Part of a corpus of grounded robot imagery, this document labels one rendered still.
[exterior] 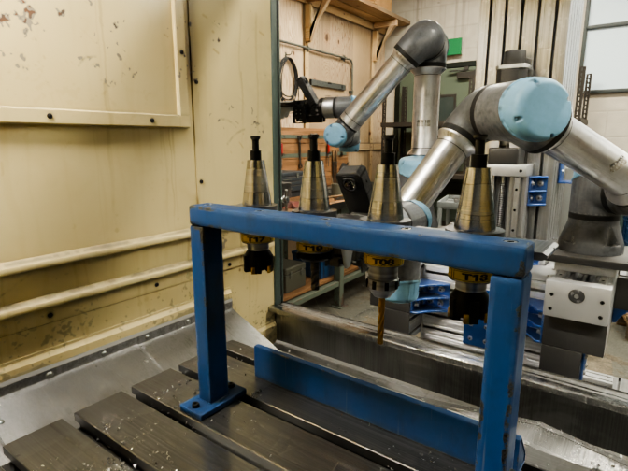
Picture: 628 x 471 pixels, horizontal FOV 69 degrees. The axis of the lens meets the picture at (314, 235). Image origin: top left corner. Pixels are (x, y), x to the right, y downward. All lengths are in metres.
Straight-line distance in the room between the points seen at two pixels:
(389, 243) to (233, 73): 0.90
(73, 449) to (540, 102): 0.94
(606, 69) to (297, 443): 4.65
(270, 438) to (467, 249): 0.41
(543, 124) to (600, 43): 4.13
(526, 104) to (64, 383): 1.04
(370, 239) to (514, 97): 0.52
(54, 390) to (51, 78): 0.60
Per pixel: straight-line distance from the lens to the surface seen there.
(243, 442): 0.73
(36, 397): 1.07
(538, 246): 0.52
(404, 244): 0.49
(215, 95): 1.27
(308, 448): 0.71
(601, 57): 5.06
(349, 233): 0.52
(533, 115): 0.95
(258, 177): 0.69
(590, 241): 1.34
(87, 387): 1.09
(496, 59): 1.59
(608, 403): 1.15
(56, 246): 1.05
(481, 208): 0.52
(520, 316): 0.48
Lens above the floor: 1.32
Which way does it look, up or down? 12 degrees down
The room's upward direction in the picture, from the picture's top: straight up
